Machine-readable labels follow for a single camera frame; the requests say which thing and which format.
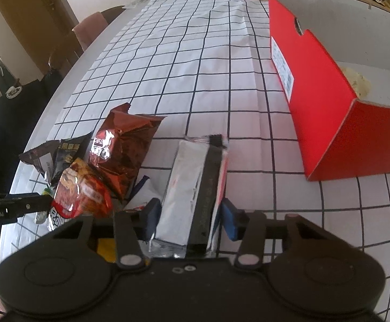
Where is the silver foil snack packet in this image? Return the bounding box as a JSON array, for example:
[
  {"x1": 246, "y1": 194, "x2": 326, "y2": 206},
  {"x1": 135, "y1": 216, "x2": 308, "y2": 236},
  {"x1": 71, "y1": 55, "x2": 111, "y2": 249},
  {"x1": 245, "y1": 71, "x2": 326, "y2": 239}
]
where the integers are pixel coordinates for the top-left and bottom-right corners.
[{"x1": 150, "y1": 134, "x2": 230, "y2": 259}]

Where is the pink cloth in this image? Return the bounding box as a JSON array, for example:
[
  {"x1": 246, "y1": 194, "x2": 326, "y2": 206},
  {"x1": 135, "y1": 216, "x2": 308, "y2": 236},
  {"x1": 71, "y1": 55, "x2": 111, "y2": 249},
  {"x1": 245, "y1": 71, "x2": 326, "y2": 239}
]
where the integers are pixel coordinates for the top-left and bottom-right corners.
[{"x1": 72, "y1": 11, "x2": 109, "y2": 53}]

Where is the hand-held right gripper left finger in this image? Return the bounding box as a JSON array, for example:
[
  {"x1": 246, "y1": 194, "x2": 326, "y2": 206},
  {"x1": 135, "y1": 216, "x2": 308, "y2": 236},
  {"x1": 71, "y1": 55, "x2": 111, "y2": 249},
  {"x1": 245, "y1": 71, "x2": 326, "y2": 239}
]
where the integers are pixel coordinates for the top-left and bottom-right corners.
[{"x1": 45, "y1": 197, "x2": 163, "y2": 271}]

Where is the red cardboard box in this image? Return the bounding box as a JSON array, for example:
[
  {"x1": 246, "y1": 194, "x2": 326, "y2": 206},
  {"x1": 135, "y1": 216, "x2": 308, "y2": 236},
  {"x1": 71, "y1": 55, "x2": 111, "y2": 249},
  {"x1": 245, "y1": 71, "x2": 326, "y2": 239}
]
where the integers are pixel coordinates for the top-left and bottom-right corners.
[{"x1": 268, "y1": 0, "x2": 390, "y2": 182}]

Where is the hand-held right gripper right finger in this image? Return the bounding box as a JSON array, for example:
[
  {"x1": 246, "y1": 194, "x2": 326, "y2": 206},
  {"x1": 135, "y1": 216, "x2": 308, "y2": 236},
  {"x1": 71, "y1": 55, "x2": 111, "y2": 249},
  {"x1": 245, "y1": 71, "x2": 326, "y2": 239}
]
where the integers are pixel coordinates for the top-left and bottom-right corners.
[{"x1": 221, "y1": 197, "x2": 330, "y2": 271}]

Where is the small dark brown snack packet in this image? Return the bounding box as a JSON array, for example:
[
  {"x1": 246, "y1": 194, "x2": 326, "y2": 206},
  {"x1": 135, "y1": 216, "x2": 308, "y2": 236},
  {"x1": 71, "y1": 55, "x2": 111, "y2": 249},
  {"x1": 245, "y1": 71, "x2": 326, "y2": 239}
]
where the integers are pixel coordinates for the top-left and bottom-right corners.
[{"x1": 19, "y1": 140, "x2": 61, "y2": 175}]

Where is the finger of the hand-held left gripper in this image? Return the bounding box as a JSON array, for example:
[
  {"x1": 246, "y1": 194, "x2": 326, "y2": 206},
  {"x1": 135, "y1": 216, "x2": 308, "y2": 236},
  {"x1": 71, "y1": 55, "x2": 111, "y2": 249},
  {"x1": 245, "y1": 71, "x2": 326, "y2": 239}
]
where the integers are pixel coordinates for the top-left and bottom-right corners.
[{"x1": 1, "y1": 192, "x2": 53, "y2": 219}]

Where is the pale yellow snack packet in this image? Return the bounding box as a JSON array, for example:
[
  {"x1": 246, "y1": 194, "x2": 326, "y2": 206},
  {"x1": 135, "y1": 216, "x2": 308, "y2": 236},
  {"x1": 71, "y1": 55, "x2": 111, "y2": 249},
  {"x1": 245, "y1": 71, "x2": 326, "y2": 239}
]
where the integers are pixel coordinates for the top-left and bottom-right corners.
[{"x1": 340, "y1": 67, "x2": 374, "y2": 98}]

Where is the black snack packet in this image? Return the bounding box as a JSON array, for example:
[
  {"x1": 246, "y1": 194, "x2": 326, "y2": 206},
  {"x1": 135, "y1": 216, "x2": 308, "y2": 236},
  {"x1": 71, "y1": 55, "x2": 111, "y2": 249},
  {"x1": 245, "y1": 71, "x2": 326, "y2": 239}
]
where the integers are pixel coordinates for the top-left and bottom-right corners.
[{"x1": 49, "y1": 132, "x2": 93, "y2": 188}]

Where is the brown wooden door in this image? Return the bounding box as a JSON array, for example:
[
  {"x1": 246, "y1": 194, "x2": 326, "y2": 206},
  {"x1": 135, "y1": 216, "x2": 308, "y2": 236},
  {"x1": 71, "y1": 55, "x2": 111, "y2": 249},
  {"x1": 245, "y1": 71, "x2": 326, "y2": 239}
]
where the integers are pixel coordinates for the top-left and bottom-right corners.
[{"x1": 0, "y1": 0, "x2": 81, "y2": 82}]

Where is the small clear packet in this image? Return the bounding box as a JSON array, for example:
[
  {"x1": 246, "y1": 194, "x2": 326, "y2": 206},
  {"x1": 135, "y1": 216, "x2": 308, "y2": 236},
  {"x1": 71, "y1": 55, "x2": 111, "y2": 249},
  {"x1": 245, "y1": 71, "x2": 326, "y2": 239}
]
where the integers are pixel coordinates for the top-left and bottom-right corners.
[{"x1": 124, "y1": 0, "x2": 156, "y2": 10}]

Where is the black jacket with white logo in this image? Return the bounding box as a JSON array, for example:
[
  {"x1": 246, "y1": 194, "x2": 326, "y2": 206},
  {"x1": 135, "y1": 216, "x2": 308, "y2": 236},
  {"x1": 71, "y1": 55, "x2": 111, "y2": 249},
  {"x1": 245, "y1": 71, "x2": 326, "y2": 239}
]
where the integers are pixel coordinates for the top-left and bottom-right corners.
[{"x1": 0, "y1": 60, "x2": 64, "y2": 195}]

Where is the red orange snack packet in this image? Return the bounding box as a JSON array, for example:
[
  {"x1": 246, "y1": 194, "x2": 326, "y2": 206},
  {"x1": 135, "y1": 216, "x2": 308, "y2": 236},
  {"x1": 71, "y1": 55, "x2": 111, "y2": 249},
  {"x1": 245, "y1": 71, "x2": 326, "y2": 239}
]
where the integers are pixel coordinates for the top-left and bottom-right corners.
[{"x1": 47, "y1": 158, "x2": 114, "y2": 232}]

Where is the white blue snack packet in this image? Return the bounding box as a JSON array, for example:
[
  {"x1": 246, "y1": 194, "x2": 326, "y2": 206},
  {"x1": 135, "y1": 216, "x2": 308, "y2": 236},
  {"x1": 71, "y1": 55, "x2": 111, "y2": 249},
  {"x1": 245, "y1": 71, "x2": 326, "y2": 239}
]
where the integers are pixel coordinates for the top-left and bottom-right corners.
[{"x1": 124, "y1": 174, "x2": 164, "y2": 213}]

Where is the shiny brown snack bag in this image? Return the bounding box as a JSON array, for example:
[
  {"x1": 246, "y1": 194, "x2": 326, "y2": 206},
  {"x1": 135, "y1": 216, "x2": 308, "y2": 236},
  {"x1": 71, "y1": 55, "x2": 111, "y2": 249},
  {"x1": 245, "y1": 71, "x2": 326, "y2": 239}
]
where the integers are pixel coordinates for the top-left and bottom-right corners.
[{"x1": 88, "y1": 103, "x2": 166, "y2": 202}]

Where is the white checked tablecloth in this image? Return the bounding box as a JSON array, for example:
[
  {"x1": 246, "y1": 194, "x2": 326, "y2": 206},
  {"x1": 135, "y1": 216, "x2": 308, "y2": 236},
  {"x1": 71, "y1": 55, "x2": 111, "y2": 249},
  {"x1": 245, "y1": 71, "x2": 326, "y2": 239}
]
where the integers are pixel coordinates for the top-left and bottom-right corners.
[{"x1": 12, "y1": 0, "x2": 390, "y2": 311}]

